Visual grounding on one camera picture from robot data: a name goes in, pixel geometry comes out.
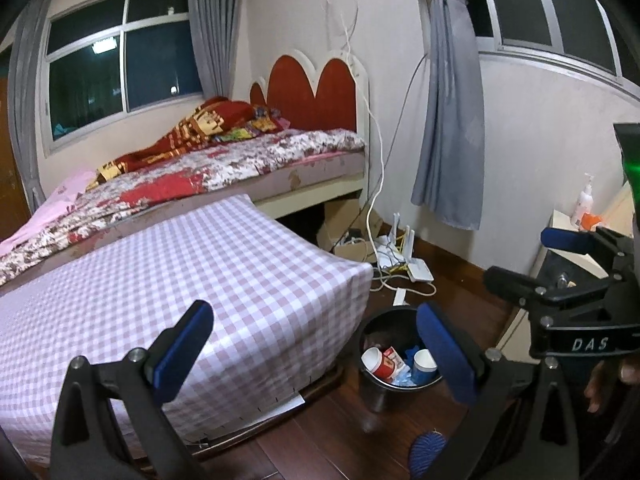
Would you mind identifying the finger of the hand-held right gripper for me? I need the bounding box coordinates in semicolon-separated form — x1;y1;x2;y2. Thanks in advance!
541;228;613;261
484;266;608;317

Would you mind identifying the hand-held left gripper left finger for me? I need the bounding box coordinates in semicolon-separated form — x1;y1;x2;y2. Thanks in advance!
50;300;215;480

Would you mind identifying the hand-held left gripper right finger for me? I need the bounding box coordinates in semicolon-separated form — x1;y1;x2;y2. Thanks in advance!
416;301;581;480

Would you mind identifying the blue paper cup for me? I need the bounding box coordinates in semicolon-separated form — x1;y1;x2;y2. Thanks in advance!
414;349;441;376

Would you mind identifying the red paper cup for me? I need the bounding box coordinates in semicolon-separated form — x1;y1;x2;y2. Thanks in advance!
361;346;401;381

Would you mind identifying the black trash bin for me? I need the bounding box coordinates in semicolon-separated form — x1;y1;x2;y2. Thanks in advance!
359;307;443;413

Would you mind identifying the person's right hand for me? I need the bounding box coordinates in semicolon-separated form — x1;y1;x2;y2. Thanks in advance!
585;357;640;413

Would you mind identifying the cream bedside cabinet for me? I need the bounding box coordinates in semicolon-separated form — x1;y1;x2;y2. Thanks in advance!
500;180;640;356

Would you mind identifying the white pump bottle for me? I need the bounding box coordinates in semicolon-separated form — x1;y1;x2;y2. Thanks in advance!
571;173;596;228

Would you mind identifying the pink checked tablecloth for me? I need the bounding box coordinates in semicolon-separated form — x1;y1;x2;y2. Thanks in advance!
0;192;373;453

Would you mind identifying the white router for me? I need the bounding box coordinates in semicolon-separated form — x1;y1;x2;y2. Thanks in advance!
375;214;435;283

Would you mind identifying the blue striped slipper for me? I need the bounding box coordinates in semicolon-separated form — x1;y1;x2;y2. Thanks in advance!
407;430;451;480

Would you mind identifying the tied grey curtain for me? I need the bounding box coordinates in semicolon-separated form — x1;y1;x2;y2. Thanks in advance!
410;0;486;231

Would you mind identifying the cardboard box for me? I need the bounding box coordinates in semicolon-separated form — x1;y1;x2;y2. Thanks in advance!
317;199;378;263

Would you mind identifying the pink cloth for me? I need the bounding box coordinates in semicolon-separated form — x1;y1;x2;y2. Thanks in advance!
0;170;96;256

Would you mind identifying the red patterned blanket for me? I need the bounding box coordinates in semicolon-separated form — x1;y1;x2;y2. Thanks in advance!
95;96;291;183

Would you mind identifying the grey framed window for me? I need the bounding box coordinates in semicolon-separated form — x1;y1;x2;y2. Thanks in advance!
465;0;626;86

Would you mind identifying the brown wooden door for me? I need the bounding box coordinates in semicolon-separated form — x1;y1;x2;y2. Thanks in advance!
0;77;26;241

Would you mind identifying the red scalloped headboard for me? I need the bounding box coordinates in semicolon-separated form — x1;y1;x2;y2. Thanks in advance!
249;49;371;133

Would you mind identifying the white framed window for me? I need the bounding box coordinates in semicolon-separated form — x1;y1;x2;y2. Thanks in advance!
40;0;206;156

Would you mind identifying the white cable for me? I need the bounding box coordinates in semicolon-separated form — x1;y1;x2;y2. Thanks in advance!
325;0;387;261

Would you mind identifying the cream bed frame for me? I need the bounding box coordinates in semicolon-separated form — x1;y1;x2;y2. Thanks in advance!
0;147;368;301

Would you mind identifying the black cable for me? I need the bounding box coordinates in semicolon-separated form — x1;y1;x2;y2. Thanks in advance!
360;52;431;221

